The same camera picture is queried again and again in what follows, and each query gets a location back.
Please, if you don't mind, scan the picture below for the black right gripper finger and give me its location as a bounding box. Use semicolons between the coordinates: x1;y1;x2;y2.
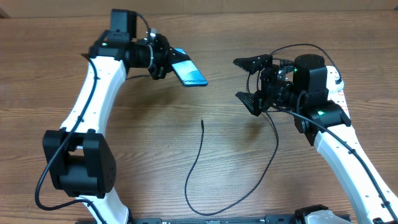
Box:
235;91;263;116
233;54;273;74

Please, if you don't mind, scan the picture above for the black Samsung Galaxy smartphone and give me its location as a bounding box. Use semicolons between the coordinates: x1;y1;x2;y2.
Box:
171;48;208;87

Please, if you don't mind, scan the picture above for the black USB charging cable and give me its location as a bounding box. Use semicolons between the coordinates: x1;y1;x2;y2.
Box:
184;44;343;217

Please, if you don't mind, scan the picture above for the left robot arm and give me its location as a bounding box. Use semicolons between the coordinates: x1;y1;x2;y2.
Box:
42;9;207;223

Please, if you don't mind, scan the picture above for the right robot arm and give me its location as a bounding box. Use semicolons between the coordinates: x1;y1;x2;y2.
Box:
233;54;397;223

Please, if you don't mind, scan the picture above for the white USB charger plug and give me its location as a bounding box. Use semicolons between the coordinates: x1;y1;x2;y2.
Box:
326;77;345;92

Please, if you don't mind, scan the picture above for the white power strip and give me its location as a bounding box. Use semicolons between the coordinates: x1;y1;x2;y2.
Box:
326;65;350;118

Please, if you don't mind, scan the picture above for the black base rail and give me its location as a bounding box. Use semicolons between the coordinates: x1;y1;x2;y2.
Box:
134;214;294;224

